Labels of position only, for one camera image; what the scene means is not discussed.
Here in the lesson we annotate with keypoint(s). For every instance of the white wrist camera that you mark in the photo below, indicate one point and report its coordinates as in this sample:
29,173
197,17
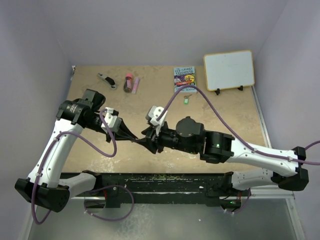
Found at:
111,119
156,116

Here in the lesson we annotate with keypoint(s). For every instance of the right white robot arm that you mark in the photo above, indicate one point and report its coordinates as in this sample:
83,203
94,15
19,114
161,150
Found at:
273,167

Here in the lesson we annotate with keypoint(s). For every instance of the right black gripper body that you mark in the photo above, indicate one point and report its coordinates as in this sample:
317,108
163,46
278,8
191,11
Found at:
166,138

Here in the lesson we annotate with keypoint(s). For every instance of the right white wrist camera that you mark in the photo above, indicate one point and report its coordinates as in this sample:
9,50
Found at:
156,116

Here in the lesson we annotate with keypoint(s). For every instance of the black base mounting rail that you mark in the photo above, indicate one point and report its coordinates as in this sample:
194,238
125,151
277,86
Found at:
210,189

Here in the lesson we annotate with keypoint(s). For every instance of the purple highlighter pen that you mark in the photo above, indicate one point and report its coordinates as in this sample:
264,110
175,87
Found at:
135,85

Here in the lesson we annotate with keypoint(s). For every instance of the pink capped dark bottle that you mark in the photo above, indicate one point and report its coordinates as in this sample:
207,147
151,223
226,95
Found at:
128,85

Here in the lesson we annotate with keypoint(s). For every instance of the treehouse paperback book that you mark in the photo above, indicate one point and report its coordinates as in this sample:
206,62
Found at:
184,76

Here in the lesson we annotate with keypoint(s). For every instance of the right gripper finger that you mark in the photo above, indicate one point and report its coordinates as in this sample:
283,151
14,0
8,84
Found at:
149,131
148,144

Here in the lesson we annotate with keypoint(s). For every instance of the small whiteboard on stand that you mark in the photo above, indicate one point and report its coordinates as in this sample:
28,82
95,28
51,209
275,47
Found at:
229,70

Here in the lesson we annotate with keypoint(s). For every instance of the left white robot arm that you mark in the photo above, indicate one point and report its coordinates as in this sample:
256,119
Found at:
43,186

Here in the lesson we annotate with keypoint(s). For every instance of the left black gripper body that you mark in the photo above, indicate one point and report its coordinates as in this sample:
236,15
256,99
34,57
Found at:
100,130

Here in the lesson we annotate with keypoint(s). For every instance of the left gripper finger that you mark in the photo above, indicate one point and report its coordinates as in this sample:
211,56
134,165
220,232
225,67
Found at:
120,137
126,130

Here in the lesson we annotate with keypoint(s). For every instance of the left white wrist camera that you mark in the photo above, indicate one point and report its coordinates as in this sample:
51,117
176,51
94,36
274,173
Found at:
111,119

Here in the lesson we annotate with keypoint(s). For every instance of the green key tag with key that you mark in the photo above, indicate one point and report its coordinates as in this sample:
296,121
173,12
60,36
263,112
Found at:
186,99

